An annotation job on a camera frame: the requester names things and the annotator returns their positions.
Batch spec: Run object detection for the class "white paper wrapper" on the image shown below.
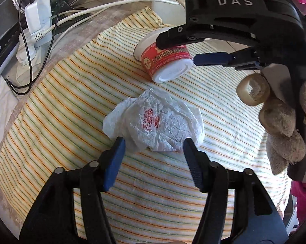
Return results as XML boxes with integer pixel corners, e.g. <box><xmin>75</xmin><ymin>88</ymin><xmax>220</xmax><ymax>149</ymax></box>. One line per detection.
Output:
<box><xmin>103</xmin><ymin>88</ymin><xmax>205</xmax><ymax>152</ymax></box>

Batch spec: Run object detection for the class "striped yellow cloth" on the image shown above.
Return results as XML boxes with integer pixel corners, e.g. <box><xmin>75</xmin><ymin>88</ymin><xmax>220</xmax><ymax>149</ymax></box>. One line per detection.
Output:
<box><xmin>0</xmin><ymin>7</ymin><xmax>291</xmax><ymax>243</ymax></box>

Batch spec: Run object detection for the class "red white yogurt cup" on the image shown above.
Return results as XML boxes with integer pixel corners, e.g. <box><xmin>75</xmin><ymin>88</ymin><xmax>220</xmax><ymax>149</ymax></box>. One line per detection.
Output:
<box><xmin>134</xmin><ymin>27</ymin><xmax>194</xmax><ymax>83</ymax></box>

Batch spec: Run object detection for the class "gloved right hand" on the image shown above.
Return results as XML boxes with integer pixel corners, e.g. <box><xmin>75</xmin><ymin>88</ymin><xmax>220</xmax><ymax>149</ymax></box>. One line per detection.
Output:
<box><xmin>236</xmin><ymin>64</ymin><xmax>306</xmax><ymax>182</ymax></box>

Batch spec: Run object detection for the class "white power strip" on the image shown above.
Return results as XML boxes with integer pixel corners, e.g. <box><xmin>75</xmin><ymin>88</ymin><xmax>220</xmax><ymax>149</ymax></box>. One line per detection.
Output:
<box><xmin>16</xmin><ymin>0</ymin><xmax>52</xmax><ymax>89</ymax></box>

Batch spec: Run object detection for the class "black ring light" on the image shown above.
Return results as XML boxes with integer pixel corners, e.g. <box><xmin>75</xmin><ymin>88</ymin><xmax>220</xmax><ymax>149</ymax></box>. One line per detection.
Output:
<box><xmin>0</xmin><ymin>23</ymin><xmax>21</xmax><ymax>75</ymax></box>

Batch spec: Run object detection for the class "white power cable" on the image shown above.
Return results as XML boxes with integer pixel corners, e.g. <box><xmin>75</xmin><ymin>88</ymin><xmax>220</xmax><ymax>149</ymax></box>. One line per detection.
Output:
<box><xmin>27</xmin><ymin>0</ymin><xmax>187</xmax><ymax>46</ymax></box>

